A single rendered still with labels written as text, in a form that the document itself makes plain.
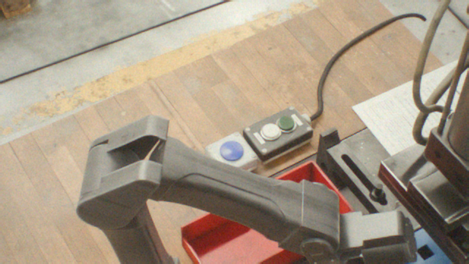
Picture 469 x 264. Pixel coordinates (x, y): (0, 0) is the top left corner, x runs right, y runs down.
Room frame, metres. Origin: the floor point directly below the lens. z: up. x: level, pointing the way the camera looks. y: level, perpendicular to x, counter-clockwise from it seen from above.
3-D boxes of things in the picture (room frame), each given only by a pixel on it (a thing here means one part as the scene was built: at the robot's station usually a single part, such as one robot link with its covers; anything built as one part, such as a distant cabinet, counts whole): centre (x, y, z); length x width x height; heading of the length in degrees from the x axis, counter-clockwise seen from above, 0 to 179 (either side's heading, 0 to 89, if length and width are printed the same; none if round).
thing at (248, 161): (0.90, 0.00, 0.90); 0.07 x 0.07 x 0.06; 32
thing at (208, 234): (0.75, -0.06, 0.93); 0.25 x 0.12 x 0.06; 122
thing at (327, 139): (0.88, -0.17, 0.95); 0.06 x 0.03 x 0.09; 32
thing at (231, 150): (0.90, 0.00, 0.93); 0.04 x 0.04 x 0.02
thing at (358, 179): (0.82, -0.21, 0.95); 0.15 x 0.03 x 0.10; 32
